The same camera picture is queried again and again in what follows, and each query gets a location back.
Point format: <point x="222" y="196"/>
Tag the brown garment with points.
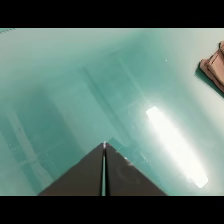
<point x="215" y="68"/>

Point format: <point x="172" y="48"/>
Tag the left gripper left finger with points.
<point x="86" y="176"/>

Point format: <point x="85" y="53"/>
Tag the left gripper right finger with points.
<point x="128" y="176"/>

